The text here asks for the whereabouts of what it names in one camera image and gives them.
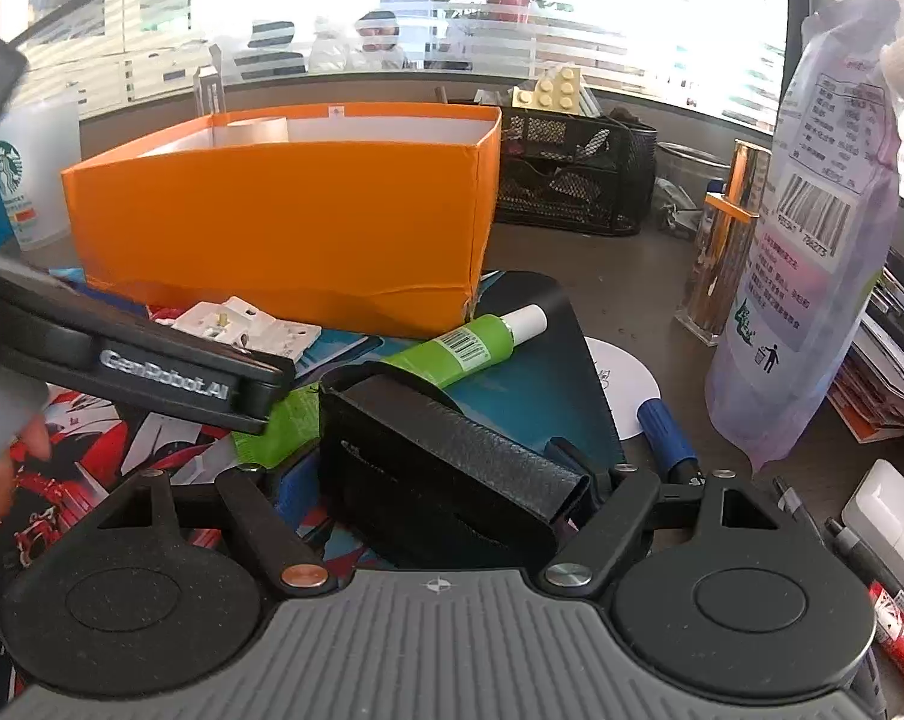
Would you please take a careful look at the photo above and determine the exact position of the clear acrylic stand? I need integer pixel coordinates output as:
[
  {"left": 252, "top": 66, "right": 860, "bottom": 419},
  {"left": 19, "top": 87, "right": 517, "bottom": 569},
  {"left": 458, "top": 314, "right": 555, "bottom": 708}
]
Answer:
[{"left": 194, "top": 45, "right": 229, "bottom": 119}]

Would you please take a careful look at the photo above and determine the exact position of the red marker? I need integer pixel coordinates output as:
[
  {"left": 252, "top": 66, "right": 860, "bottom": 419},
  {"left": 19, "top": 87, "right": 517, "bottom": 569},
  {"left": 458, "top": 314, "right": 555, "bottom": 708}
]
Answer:
[{"left": 866, "top": 580, "right": 904, "bottom": 682}]

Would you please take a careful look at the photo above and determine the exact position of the black marker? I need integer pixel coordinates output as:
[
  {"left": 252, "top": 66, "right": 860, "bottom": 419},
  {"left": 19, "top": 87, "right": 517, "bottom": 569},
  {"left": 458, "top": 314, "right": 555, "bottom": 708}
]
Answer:
[{"left": 825, "top": 516, "right": 904, "bottom": 610}]

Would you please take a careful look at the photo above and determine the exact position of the orange cardboard box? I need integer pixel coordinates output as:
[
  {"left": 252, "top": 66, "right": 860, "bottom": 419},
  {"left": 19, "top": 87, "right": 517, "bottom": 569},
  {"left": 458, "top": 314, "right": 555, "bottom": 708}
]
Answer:
[{"left": 60, "top": 103, "right": 504, "bottom": 341}]

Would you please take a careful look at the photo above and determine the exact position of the white round paper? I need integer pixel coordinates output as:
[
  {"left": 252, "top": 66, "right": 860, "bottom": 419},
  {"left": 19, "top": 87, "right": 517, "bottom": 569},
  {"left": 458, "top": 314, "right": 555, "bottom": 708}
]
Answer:
[{"left": 585, "top": 337, "right": 663, "bottom": 440}]

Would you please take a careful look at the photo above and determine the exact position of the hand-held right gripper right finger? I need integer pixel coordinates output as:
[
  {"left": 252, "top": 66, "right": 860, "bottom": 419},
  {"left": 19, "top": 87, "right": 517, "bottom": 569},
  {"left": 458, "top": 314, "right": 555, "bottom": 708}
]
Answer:
[{"left": 537, "top": 441, "right": 786, "bottom": 593}]

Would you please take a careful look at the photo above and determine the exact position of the purple spout pouch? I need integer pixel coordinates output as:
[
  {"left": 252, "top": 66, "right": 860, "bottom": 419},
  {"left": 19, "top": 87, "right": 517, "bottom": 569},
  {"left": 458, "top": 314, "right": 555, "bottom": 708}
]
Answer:
[{"left": 704, "top": 0, "right": 904, "bottom": 475}]

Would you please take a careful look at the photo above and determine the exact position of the black mesh desk organizer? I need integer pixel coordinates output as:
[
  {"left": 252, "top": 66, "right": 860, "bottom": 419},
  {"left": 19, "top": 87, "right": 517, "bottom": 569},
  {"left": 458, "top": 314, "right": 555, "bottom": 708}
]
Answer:
[{"left": 492, "top": 106, "right": 660, "bottom": 238}]

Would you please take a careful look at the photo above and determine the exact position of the white stepped plastic part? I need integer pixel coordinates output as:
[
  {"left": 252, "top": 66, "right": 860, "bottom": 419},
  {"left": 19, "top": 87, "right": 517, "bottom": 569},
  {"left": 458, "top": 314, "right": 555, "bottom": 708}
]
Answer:
[{"left": 169, "top": 296, "right": 324, "bottom": 362}]

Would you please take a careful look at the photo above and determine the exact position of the blue marker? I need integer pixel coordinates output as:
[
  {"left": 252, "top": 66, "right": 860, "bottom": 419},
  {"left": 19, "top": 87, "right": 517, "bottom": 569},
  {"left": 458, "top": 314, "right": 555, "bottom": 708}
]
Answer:
[{"left": 636, "top": 399, "right": 709, "bottom": 494}]

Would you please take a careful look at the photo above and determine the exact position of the green tube with white cap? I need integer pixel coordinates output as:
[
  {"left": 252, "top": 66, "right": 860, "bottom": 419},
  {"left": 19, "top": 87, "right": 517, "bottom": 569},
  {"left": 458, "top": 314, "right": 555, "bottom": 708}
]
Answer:
[{"left": 380, "top": 305, "right": 549, "bottom": 392}]

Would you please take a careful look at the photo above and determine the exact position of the stack of magazines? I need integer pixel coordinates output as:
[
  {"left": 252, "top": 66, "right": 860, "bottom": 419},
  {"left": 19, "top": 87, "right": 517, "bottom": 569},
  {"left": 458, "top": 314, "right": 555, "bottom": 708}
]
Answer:
[{"left": 827, "top": 247, "right": 904, "bottom": 445}]

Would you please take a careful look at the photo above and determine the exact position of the colourful printed mat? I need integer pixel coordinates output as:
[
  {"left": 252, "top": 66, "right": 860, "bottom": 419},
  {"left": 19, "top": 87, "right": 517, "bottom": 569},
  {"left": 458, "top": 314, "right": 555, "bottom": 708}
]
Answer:
[{"left": 0, "top": 266, "right": 627, "bottom": 571}]

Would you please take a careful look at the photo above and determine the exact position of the frosted cup with green logo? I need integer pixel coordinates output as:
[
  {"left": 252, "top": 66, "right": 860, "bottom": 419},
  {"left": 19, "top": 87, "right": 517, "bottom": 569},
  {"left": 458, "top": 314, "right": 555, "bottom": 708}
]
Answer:
[{"left": 0, "top": 100, "right": 82, "bottom": 253}]

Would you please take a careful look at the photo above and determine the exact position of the green packet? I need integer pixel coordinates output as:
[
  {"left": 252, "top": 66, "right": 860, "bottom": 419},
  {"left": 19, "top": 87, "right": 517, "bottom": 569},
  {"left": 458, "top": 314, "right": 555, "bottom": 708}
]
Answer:
[{"left": 233, "top": 382, "right": 323, "bottom": 470}]

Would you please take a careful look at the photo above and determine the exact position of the white rectangular case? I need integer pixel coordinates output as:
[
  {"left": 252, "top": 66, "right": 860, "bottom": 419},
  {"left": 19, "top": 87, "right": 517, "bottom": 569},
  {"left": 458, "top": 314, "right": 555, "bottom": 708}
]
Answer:
[{"left": 842, "top": 459, "right": 904, "bottom": 565}]

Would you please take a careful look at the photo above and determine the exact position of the black leather case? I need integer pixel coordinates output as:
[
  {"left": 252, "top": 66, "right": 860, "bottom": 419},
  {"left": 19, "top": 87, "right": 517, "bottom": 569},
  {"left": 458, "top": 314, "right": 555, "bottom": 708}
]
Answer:
[{"left": 318, "top": 373, "right": 595, "bottom": 568}]

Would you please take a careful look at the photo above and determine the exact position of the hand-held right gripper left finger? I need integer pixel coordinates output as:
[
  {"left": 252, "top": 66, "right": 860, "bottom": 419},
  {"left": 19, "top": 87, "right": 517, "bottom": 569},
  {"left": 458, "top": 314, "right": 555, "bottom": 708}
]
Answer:
[{"left": 95, "top": 467, "right": 340, "bottom": 593}]

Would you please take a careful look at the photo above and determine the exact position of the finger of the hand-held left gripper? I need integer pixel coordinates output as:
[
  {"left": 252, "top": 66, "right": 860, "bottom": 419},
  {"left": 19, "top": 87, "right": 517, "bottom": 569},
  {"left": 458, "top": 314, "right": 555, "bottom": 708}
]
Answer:
[{"left": 230, "top": 360, "right": 297, "bottom": 436}]

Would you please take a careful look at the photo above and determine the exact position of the black pen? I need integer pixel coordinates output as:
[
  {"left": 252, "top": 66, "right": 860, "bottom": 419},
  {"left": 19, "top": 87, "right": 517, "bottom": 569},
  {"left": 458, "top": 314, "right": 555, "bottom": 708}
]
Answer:
[{"left": 770, "top": 475, "right": 825, "bottom": 542}]

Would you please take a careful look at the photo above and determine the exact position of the silver mesh cup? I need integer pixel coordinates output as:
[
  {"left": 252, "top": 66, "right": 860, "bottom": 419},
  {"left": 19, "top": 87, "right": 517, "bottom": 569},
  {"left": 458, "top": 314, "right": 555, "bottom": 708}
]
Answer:
[{"left": 654, "top": 141, "right": 732, "bottom": 235}]

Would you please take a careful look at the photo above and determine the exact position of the yellow toy brick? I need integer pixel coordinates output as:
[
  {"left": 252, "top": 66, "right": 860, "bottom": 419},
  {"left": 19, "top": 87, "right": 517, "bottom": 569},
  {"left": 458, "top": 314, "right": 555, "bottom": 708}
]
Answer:
[{"left": 512, "top": 66, "right": 582, "bottom": 116}]

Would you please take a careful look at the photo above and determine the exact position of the gold bottle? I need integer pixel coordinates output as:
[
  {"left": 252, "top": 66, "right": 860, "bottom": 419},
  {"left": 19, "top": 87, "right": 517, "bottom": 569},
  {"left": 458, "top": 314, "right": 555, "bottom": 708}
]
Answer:
[{"left": 674, "top": 139, "right": 773, "bottom": 347}]

